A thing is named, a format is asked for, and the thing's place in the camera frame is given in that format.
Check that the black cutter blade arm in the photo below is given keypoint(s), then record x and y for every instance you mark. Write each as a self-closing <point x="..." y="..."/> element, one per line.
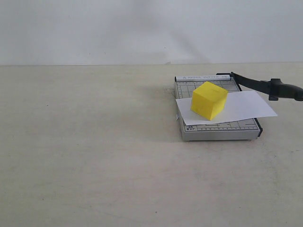
<point x="275" y="88"/>

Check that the grey paper cutter base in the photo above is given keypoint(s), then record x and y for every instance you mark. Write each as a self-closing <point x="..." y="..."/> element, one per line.
<point x="249" y="129"/>

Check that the yellow foam cube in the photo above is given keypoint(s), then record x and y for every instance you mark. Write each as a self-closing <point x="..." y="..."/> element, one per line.
<point x="208" y="100"/>

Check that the white paper sheet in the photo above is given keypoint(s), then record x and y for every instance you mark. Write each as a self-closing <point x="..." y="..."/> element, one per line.
<point x="239" y="106"/>

